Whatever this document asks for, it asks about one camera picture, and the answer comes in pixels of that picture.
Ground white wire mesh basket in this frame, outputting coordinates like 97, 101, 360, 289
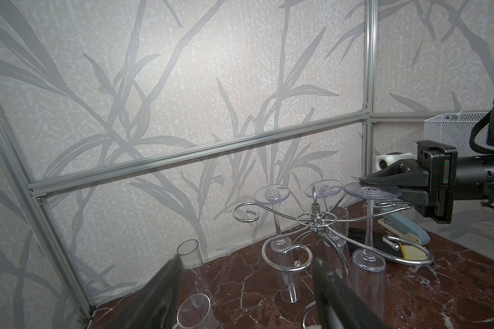
423, 111, 489, 157

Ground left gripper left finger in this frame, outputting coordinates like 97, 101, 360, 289
106, 255, 183, 328

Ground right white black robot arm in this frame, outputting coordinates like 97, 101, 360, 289
360, 99, 494, 223

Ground aluminium frame crossbar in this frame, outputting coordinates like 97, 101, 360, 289
27, 110, 370, 197

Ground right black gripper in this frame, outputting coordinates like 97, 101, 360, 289
360, 140, 458, 224

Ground aluminium corner frame post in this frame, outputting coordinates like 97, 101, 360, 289
362, 0, 380, 175

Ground silver wire wine glass rack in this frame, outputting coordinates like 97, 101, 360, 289
231, 184, 435, 329

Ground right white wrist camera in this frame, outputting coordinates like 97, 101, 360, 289
374, 152, 417, 172

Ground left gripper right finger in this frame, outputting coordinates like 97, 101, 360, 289
312, 258, 388, 329

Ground clear flute glass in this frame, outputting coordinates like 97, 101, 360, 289
254, 185, 305, 304
176, 239, 215, 307
176, 293, 220, 329
305, 180, 349, 248
342, 181, 403, 322

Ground black glove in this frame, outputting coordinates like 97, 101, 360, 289
348, 227, 403, 256

